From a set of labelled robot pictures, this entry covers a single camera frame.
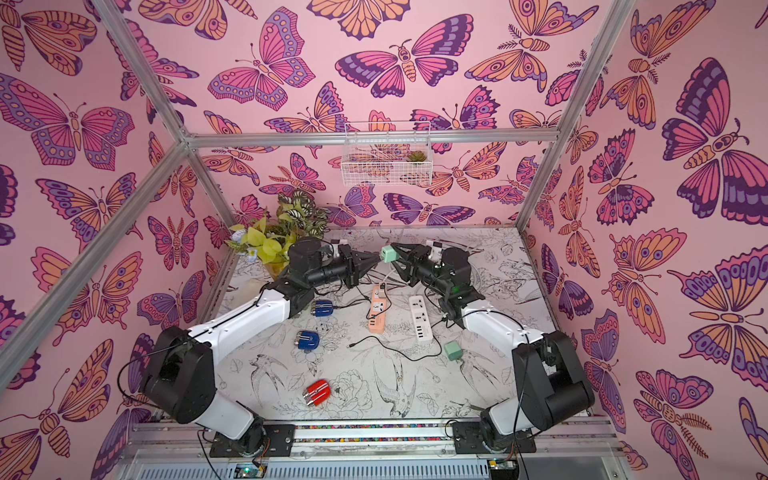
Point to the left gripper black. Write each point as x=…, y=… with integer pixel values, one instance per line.
x=353, y=267

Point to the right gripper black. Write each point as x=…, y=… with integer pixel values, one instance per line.
x=414, y=264

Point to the green charger adapter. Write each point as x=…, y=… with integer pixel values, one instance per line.
x=453, y=351
x=388, y=254

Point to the pink USB charger adapter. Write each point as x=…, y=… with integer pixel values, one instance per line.
x=378, y=293

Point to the orange power strip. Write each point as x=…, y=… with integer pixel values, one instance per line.
x=377, y=315

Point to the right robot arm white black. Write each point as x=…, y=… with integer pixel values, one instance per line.
x=551, y=385

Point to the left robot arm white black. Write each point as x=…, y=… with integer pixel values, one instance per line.
x=180, y=378

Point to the white power strip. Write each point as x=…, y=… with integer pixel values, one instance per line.
x=420, y=318

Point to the amber glass vase with plants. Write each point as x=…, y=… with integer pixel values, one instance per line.
x=268, y=240

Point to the small green succulent plant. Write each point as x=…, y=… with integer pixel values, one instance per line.
x=417, y=156

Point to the white wire wall basket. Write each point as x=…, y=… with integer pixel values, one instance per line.
x=376, y=153

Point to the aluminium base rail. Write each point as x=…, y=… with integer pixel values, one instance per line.
x=582, y=448

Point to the aluminium cage frame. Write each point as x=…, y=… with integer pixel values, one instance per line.
x=43, y=317

